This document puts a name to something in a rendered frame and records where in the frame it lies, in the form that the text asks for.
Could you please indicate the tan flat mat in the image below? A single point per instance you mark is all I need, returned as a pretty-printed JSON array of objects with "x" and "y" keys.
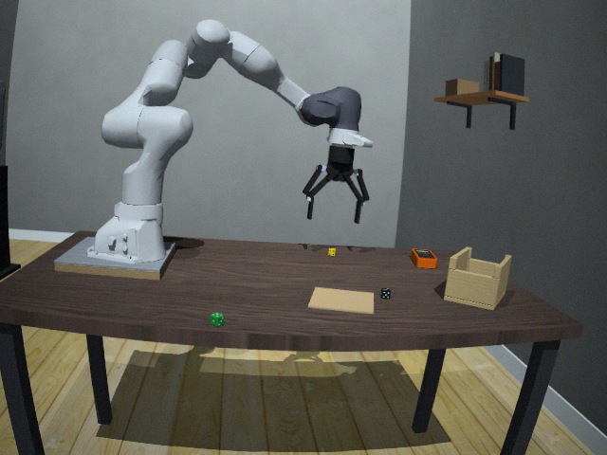
[{"x": 342, "y": 300}]

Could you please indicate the orange pocket multimeter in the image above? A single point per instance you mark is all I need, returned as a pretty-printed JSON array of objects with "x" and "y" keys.
[{"x": 423, "y": 260}]

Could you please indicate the green die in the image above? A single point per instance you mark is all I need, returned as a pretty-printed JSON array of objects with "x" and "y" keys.
[{"x": 217, "y": 319}]

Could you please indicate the tan wooden crate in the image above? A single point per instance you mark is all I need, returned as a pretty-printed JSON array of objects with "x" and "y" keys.
[{"x": 473, "y": 288}]

